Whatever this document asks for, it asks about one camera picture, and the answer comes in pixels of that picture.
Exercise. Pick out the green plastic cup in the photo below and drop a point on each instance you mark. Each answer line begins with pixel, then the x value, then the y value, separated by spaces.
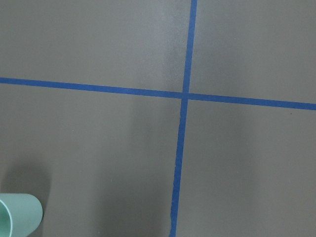
pixel 20 214

